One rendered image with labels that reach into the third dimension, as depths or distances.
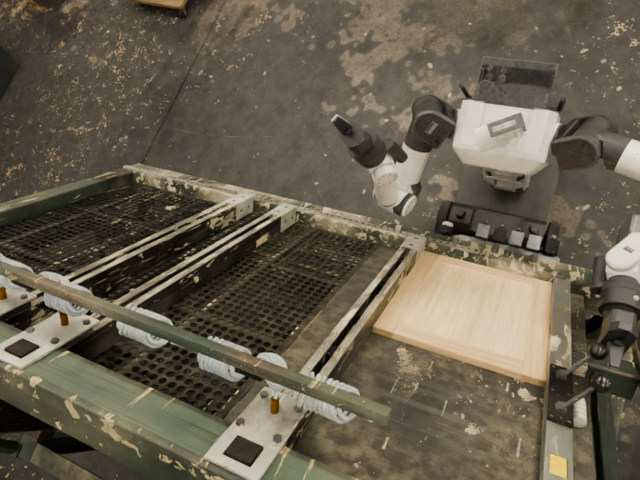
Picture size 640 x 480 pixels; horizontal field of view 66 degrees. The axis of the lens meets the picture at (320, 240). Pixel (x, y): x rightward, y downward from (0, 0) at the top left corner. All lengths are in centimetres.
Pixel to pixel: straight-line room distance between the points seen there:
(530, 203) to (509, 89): 124
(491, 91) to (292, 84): 215
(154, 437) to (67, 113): 371
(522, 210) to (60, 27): 404
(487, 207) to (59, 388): 213
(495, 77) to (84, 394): 127
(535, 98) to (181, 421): 118
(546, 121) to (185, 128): 269
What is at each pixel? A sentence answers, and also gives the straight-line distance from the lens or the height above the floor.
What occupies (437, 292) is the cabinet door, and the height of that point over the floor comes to 111.
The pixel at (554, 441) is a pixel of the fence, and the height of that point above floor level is 152.
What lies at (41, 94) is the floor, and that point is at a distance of 475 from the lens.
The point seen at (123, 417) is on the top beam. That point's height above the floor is 187.
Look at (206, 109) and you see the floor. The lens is 367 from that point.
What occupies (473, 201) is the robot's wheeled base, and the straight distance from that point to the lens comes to 267.
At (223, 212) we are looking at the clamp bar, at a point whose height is 109.
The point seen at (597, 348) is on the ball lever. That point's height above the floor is 143.
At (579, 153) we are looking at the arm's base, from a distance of 148.
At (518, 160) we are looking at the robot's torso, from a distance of 149.
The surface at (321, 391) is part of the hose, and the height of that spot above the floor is 191.
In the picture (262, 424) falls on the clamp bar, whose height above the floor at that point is 179.
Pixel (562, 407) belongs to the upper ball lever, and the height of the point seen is 146.
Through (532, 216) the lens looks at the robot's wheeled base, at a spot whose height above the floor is 17.
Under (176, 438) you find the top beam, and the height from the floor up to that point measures 186.
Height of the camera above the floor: 264
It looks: 66 degrees down
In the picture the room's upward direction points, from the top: 43 degrees counter-clockwise
